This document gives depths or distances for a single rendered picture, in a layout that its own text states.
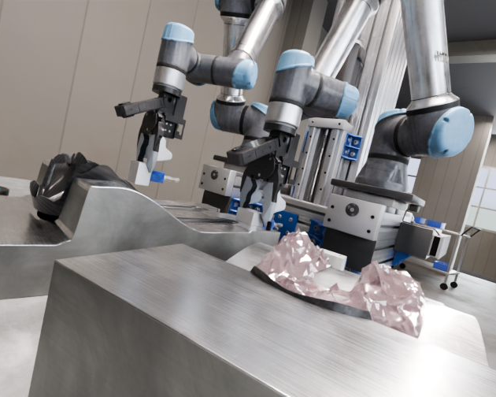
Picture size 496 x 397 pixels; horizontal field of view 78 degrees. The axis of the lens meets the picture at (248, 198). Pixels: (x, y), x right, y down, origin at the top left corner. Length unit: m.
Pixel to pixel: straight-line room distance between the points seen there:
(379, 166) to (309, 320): 0.78
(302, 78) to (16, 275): 0.56
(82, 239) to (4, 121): 1.86
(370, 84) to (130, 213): 1.03
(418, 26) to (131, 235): 0.76
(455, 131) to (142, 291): 0.80
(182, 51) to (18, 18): 1.57
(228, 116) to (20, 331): 1.01
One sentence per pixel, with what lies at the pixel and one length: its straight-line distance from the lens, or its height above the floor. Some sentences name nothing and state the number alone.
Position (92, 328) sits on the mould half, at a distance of 0.20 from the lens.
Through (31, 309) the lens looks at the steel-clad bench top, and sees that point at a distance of 0.40.
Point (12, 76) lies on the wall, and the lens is 2.26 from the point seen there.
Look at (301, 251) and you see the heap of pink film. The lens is 0.38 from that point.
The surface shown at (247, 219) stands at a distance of 0.63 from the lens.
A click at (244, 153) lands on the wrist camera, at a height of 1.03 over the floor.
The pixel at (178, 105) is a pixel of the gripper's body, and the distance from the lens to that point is 0.83.
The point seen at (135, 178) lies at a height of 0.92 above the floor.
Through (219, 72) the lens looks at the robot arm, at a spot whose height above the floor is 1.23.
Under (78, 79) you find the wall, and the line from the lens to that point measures 2.37.
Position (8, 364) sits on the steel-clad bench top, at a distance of 0.33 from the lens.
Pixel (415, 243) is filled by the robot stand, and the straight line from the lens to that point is 1.05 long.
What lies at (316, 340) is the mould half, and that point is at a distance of 0.18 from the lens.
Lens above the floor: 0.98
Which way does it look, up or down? 4 degrees down
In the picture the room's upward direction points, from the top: 13 degrees clockwise
